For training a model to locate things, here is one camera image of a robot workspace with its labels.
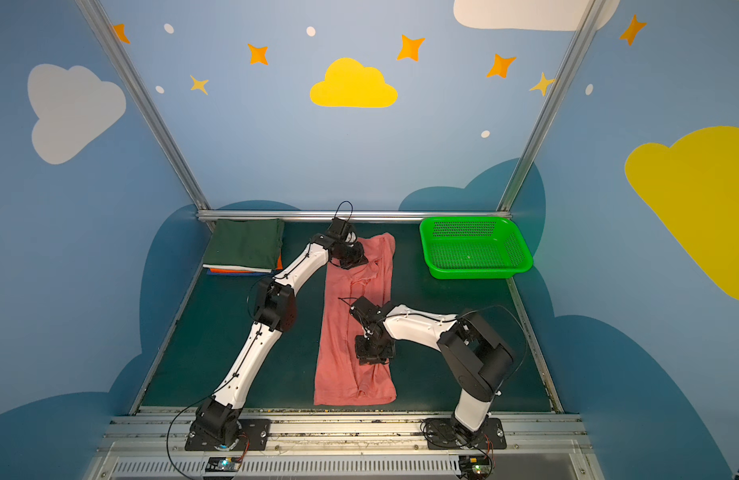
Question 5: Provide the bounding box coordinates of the pink red t-shirt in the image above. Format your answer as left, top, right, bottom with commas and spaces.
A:
314, 233, 397, 406

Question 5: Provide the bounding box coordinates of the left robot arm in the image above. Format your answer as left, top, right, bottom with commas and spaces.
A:
186, 216, 368, 451

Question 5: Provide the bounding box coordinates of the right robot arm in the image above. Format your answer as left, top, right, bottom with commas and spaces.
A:
347, 297, 517, 441

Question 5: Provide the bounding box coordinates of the green plastic basket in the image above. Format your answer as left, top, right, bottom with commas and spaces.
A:
419, 216, 533, 280

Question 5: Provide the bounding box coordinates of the folded white t-shirt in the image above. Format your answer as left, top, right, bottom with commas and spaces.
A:
203, 263, 274, 273

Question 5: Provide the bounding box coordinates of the folded blue t-shirt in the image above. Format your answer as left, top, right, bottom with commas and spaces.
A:
207, 269, 270, 277

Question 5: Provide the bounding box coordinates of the right controller board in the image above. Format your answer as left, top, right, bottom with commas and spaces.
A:
457, 456, 493, 480

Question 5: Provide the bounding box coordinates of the controller board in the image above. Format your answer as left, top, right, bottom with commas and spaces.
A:
457, 456, 493, 480
205, 457, 243, 473

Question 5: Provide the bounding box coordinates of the left controller board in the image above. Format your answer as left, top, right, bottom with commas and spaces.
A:
205, 457, 243, 473

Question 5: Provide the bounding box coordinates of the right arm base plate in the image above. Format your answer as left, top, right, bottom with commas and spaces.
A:
421, 417, 507, 450

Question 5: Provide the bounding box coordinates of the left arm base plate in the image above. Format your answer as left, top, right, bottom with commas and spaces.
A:
185, 418, 271, 452

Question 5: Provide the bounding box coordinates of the rear aluminium frame bar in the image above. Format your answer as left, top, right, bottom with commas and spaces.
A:
197, 210, 511, 223

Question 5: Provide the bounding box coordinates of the right aluminium frame post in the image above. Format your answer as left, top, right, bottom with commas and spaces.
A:
495, 0, 607, 217

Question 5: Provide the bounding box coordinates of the aluminium frame post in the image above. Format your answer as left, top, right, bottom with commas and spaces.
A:
495, 0, 607, 217
76, 0, 211, 210

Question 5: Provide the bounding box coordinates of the aluminium front rail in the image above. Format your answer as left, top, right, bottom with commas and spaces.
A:
85, 408, 605, 479

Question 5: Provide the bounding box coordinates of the left aluminium frame post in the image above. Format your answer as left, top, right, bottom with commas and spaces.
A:
76, 0, 211, 210

